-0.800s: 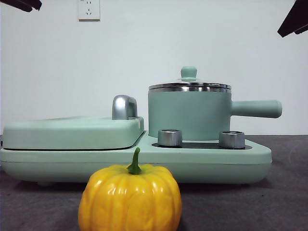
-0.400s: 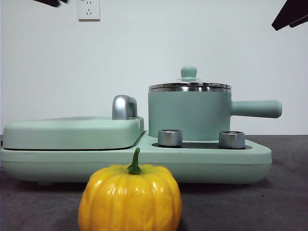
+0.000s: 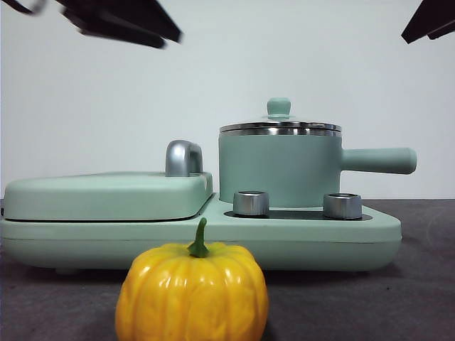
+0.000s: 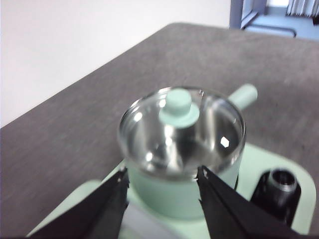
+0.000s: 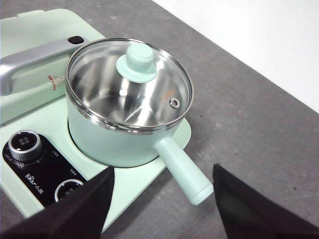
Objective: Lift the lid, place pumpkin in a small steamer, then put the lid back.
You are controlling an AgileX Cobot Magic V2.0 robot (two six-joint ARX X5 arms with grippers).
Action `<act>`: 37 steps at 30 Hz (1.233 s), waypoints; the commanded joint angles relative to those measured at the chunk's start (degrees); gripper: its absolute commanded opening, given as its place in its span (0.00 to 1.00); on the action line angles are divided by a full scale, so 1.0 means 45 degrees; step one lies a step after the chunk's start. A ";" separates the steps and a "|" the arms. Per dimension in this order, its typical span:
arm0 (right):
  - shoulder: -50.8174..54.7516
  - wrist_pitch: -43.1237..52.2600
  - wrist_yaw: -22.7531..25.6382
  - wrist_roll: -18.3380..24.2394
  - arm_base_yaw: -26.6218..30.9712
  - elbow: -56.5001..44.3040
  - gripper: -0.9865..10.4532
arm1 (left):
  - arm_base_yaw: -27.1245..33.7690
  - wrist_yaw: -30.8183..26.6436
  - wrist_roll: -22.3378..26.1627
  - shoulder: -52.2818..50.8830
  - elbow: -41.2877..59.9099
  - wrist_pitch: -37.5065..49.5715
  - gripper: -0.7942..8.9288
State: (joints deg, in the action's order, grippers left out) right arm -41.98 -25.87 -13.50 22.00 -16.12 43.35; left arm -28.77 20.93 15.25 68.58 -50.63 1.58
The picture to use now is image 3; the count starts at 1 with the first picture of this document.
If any green pot with side handle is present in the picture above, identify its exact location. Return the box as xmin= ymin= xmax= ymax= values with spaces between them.
xmin=218 ymin=128 xmax=417 ymax=209

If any silver control knob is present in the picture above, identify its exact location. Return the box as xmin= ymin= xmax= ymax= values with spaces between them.
xmin=232 ymin=190 xmax=270 ymax=217
xmin=322 ymin=193 xmax=363 ymax=220

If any green breakfast machine base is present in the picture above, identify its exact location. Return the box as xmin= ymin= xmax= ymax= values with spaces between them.
xmin=0 ymin=191 xmax=403 ymax=276

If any glass lid with green knob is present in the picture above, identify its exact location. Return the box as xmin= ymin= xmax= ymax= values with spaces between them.
xmin=219 ymin=97 xmax=343 ymax=133

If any green griddle cover, silver handle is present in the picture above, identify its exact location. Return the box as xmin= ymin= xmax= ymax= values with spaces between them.
xmin=3 ymin=140 xmax=215 ymax=222

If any yellow pumpkin with green stem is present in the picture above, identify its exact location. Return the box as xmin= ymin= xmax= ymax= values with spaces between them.
xmin=115 ymin=217 xmax=270 ymax=341

